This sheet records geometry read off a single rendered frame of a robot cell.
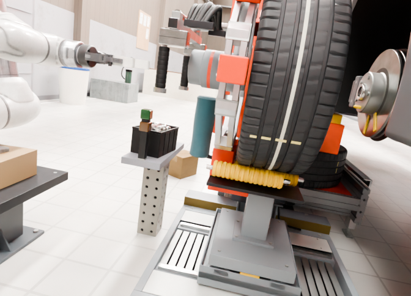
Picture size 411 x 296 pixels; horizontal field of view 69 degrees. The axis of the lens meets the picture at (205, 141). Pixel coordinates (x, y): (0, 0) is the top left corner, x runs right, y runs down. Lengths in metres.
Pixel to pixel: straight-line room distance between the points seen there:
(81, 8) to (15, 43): 5.53
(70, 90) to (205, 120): 4.55
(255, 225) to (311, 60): 0.67
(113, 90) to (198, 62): 5.71
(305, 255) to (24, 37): 1.42
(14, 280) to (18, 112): 0.65
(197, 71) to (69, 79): 4.63
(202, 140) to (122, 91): 5.48
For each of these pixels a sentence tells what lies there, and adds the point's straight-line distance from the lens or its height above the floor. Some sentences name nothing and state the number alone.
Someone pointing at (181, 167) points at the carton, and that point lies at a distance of 2.35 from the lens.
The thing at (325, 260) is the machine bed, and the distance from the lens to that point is 1.61.
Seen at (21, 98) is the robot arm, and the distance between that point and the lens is 1.49.
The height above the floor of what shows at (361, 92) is 0.85.
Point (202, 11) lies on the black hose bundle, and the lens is 0.97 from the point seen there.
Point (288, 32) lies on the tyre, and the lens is 0.84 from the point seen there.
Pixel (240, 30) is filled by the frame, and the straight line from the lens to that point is 0.88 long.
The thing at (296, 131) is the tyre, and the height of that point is 0.71.
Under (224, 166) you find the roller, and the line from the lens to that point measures 1.04.
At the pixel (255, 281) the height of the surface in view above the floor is 0.16.
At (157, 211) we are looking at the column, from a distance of 1.53.
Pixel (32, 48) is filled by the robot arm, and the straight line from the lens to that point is 1.04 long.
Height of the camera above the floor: 0.83
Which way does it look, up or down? 12 degrees down
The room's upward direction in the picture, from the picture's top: 9 degrees clockwise
